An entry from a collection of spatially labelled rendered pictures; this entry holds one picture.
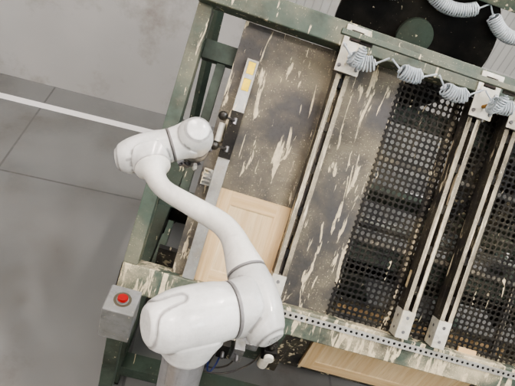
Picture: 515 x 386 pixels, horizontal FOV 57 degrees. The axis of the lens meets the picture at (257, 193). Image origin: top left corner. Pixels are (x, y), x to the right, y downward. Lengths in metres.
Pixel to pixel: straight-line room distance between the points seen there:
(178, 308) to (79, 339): 1.92
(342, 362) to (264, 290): 1.69
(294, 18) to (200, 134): 0.81
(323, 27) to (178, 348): 1.40
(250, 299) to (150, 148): 0.54
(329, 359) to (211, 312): 1.75
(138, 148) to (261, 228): 0.83
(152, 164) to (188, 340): 0.54
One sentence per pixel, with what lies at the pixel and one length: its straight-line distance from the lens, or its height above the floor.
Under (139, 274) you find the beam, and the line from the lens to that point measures 2.06.
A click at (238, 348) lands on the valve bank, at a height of 0.77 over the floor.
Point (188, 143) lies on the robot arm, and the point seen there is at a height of 1.70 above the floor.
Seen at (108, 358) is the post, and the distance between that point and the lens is 2.21.
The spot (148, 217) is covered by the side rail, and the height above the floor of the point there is 1.08.
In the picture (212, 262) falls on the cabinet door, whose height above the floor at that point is 0.97.
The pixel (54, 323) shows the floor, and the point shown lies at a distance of 2.97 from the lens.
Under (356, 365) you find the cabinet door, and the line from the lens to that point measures 2.78.
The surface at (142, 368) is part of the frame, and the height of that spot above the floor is 0.18.
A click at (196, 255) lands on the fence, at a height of 0.99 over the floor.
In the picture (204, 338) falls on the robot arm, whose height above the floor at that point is 1.61.
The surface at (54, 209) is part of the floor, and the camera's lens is 3.56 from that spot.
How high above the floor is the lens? 2.47
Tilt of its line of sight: 37 degrees down
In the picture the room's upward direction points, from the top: 21 degrees clockwise
